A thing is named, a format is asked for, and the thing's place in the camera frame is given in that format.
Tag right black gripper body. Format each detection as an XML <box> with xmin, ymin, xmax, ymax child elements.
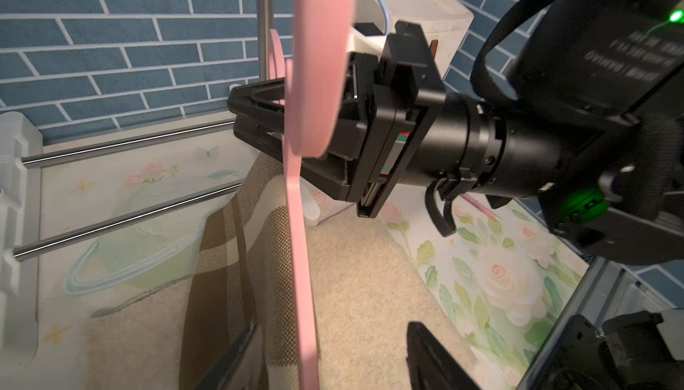
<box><xmin>328</xmin><ymin>21</ymin><xmax>446</xmax><ymax>218</ymax></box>

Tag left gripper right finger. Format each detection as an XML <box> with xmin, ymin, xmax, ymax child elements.
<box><xmin>406</xmin><ymin>322</ymin><xmax>478</xmax><ymax>390</ymax></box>

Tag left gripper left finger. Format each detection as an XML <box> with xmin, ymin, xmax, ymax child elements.
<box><xmin>196</xmin><ymin>324</ymin><xmax>262</xmax><ymax>390</ymax></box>

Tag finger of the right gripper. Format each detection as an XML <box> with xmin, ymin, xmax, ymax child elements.
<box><xmin>233</xmin><ymin>117</ymin><xmax>350</xmax><ymax>201</ymax></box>
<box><xmin>227</xmin><ymin>78</ymin><xmax>285</xmax><ymax>128</ymax></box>

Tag pink clothes hanger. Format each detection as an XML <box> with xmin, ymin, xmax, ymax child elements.
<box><xmin>268</xmin><ymin>0</ymin><xmax>356</xmax><ymax>389</ymax></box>

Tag brown plaid scarf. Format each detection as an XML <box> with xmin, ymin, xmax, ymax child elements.
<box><xmin>178</xmin><ymin>154</ymin><xmax>301</xmax><ymax>389</ymax></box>

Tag beige scarf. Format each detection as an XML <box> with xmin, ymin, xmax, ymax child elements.
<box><xmin>79</xmin><ymin>205</ymin><xmax>479</xmax><ymax>390</ymax></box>

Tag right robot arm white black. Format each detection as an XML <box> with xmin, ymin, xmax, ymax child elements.
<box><xmin>227</xmin><ymin>0</ymin><xmax>683</xmax><ymax>265</ymax></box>

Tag white drawer cabinet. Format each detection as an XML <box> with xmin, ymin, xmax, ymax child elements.
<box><xmin>347</xmin><ymin>0</ymin><xmax>474</xmax><ymax>77</ymax></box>

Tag floral table mat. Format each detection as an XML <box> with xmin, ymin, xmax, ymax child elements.
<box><xmin>41</xmin><ymin>131</ymin><xmax>588</xmax><ymax>389</ymax></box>

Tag metal clothes rack white joints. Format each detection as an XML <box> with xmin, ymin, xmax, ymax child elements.
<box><xmin>1</xmin><ymin>0</ymin><xmax>256</xmax><ymax>376</ymax></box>

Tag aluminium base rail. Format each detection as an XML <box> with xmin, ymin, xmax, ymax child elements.
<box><xmin>518</xmin><ymin>258</ymin><xmax>683</xmax><ymax>389</ymax></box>

